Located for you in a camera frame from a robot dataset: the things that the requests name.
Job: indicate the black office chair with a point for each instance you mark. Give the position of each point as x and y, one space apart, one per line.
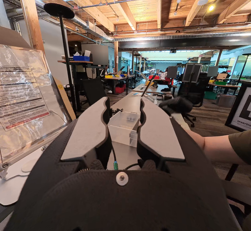
194 91

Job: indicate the clear plastic bin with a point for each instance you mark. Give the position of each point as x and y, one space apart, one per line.
119 129

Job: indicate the green plastic bin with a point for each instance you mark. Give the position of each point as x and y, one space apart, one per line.
209 95

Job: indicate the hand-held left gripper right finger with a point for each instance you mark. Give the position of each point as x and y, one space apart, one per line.
160 135

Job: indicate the black slanted tablet stand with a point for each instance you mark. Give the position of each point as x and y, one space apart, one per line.
149 85

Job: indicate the long silver spiral duct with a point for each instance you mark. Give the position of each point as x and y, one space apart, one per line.
176 36

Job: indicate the red plastic bin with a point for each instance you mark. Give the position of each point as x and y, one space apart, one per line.
152 77
119 90

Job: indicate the black monitor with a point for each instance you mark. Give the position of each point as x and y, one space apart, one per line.
192 73

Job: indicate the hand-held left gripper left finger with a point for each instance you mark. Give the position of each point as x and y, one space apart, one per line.
88 135

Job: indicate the grey trash bin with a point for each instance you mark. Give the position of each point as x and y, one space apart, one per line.
225 101

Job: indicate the blue plastic bin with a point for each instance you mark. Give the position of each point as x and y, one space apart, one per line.
81 58

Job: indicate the black floor lamp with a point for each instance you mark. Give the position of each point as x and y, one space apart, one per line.
58 11
244 66

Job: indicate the wooden framed instruction board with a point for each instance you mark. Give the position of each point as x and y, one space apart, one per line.
23 97

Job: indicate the black framed tag sign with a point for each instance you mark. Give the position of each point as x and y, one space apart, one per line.
241 107

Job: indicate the person's right forearm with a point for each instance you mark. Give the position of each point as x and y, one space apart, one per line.
215 146

